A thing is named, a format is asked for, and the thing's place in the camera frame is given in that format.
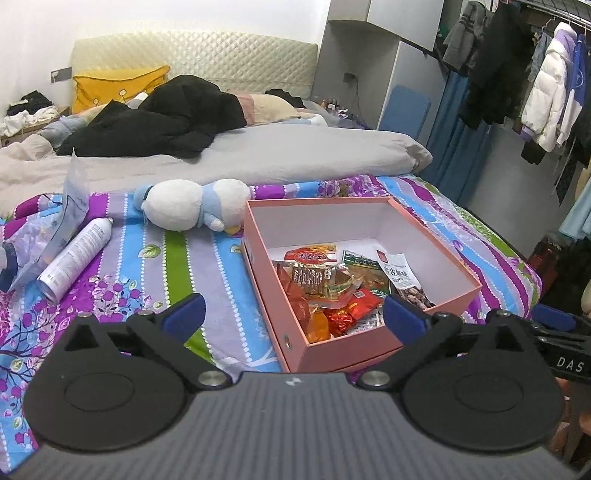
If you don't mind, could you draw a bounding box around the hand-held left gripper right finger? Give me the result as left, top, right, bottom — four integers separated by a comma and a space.
358, 293, 537, 389

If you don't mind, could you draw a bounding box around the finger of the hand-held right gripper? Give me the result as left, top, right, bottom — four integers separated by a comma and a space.
530, 304, 587, 345

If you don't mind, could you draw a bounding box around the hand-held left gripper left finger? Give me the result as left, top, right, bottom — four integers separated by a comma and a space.
62, 292, 232, 389

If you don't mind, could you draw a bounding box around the white red snack packet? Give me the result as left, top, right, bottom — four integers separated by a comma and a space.
376, 251, 435, 308

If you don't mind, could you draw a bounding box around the green snack packet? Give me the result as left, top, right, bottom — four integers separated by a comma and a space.
341, 248, 389, 292

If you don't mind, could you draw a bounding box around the golden yellow snack packet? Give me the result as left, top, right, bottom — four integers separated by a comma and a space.
323, 265, 366, 304

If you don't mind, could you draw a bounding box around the pink cardboard box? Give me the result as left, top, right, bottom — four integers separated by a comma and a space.
240, 196, 484, 374

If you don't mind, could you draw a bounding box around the orange snack packet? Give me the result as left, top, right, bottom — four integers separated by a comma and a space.
276, 272, 315, 343
305, 311, 332, 345

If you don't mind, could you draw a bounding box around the brown sticks snack packet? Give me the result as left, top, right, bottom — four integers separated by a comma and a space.
274, 243, 341, 297

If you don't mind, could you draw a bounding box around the person's right hand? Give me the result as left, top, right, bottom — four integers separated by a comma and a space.
555, 377, 591, 465

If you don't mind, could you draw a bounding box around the dark red bag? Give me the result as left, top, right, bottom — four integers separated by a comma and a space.
526, 233, 563, 298

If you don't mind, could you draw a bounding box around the floral printed blanket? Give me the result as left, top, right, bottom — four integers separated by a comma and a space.
0, 172, 544, 462

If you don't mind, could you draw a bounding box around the light blue hanging garment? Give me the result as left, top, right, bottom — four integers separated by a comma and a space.
558, 179, 591, 241

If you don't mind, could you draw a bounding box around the white and blue plush toy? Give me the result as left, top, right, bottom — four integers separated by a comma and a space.
133, 177, 253, 233

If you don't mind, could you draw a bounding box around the white spray can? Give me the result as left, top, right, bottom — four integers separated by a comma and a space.
35, 216, 114, 304

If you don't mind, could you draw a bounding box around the clear plastic bag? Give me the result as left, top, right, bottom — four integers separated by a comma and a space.
8, 151, 91, 292

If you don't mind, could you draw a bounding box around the blue curtain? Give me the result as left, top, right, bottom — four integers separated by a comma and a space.
424, 68, 496, 214

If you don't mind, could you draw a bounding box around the navy and white cloth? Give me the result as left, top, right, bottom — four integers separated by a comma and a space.
0, 242, 20, 292

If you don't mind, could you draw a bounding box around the black jacket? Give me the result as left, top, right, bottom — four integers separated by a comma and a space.
55, 73, 249, 160

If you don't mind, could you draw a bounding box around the blue board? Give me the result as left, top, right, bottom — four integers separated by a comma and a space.
378, 85, 433, 140

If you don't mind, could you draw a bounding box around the pink pillow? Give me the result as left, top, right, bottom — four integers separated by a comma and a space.
233, 91, 258, 126

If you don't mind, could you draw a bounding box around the pale blue cloth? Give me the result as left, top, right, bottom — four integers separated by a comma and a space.
39, 114, 100, 150

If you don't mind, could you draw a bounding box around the beige pillow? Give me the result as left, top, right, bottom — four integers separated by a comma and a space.
249, 92, 302, 124

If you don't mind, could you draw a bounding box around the white puffer jacket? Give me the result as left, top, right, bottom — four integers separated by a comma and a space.
521, 22, 585, 154

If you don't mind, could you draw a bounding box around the yellow pillow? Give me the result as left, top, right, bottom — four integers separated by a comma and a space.
72, 64, 172, 116

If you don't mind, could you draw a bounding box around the blue and white garment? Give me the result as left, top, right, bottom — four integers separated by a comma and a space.
560, 34, 591, 140

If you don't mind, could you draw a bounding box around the dark crumpled garment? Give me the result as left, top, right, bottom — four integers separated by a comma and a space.
265, 89, 306, 110

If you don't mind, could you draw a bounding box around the wooden nightstand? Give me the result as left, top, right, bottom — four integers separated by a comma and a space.
0, 105, 71, 148

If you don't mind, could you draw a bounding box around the black hanging coat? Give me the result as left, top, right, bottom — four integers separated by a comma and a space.
459, 4, 537, 131

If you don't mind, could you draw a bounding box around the pile of crumpled clothes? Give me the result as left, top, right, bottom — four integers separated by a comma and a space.
2, 89, 59, 136

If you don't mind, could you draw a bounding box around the cream quilted headboard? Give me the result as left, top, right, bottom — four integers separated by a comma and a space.
71, 31, 320, 117

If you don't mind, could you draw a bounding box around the grey denim hanging garment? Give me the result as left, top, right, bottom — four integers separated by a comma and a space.
526, 30, 556, 85

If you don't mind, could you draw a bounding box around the white cabinet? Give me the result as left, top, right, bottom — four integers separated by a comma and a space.
313, 0, 445, 136

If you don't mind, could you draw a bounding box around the grey striped hanging jacket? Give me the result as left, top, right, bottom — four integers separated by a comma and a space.
442, 0, 493, 78

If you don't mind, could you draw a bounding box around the metal clothes rail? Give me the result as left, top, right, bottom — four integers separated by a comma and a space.
516, 0, 591, 20

